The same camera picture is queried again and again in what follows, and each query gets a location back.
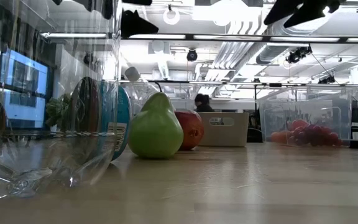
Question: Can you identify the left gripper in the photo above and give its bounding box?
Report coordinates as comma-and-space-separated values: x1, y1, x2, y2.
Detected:
52, 0, 160, 39

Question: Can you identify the red apple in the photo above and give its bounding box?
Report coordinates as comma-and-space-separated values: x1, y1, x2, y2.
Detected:
287, 119, 310, 133
174, 109, 204, 151

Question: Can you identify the green pear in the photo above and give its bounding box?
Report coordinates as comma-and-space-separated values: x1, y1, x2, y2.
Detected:
127, 81, 185, 160

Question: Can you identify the red grape bunch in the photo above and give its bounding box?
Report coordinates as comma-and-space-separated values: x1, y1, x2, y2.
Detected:
292, 123, 344, 147

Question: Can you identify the orange tangerine bunch with leaf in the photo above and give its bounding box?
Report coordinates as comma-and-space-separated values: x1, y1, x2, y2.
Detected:
270, 130, 295, 144

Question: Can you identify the wide clear plastic bottle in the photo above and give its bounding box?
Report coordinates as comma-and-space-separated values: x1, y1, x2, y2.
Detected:
0, 0, 124, 202

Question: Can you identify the overhead black light bar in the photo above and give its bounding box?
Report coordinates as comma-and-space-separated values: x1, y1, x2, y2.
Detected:
40, 30, 358, 44

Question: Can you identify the teal labelled tin can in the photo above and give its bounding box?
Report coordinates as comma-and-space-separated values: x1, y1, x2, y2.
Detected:
99, 80, 132, 161

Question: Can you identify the person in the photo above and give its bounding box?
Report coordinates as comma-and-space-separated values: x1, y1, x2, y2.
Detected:
193, 93, 216, 113

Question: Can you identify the green succulent plant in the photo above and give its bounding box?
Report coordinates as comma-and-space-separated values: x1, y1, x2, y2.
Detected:
45, 95, 73, 130

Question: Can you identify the grey plastic bin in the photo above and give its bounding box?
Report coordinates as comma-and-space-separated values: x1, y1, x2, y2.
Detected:
197, 111, 250, 147

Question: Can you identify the white ring ceiling lamp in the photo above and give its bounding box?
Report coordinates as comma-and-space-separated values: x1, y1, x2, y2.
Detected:
162, 3, 181, 26

